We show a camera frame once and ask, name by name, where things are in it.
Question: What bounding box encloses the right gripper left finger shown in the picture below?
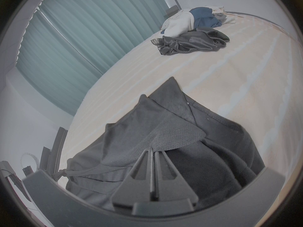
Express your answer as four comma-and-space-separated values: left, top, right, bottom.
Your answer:
112, 148, 153, 209

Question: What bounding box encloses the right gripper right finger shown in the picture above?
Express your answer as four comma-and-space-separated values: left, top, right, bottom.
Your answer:
153, 150, 199, 209

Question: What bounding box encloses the black T-shirt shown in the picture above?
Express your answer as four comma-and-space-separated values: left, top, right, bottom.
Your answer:
53, 77, 266, 212

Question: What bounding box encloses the pile of clothes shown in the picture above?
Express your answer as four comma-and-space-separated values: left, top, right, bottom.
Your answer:
160, 7, 228, 38

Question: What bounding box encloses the round white mirror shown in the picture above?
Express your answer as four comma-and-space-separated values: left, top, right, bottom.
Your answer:
21, 152, 40, 170

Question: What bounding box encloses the bed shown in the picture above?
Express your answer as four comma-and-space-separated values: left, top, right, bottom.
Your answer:
58, 0, 303, 198

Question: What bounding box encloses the black satin garment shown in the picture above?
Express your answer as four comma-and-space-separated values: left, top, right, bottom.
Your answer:
151, 27, 230, 56

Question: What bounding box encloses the blue-green curtain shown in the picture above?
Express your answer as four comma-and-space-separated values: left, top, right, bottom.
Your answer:
38, 0, 169, 74
15, 7, 104, 116

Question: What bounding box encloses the grey bedside table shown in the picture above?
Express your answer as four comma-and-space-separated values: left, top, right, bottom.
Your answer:
165, 5, 179, 16

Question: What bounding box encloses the white printed pillow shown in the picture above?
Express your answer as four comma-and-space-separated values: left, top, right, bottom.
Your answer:
161, 6, 236, 30

